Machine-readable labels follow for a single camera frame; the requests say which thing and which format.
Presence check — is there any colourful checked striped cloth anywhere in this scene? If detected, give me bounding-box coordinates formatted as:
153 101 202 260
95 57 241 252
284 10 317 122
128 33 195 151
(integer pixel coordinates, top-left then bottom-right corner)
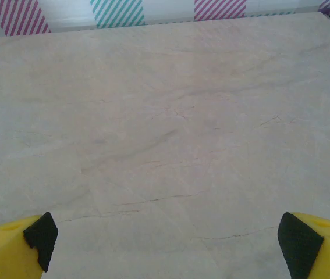
0 0 330 38

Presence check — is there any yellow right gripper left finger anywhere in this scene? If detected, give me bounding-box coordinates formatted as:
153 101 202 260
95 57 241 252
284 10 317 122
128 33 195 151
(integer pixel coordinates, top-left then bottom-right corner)
0 211 59 279

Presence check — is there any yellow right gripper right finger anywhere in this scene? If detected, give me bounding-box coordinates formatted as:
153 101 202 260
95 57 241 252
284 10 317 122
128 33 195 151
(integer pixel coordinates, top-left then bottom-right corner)
277 211 330 279

